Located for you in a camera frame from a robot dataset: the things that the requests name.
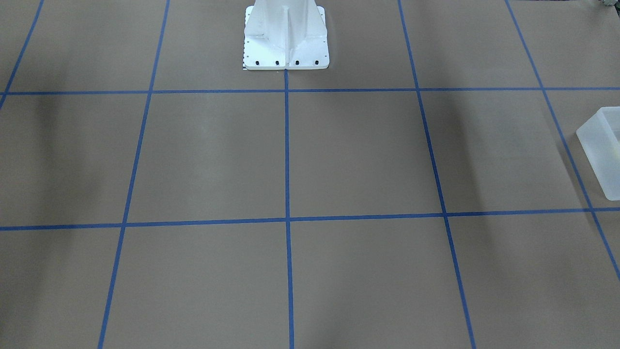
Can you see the translucent plastic storage box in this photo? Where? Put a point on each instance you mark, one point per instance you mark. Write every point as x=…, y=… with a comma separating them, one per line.
x=599, y=138

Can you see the brown paper table cover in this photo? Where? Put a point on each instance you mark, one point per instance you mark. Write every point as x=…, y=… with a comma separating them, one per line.
x=426, y=191

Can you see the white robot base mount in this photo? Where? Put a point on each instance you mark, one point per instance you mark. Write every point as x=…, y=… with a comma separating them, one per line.
x=285, y=34

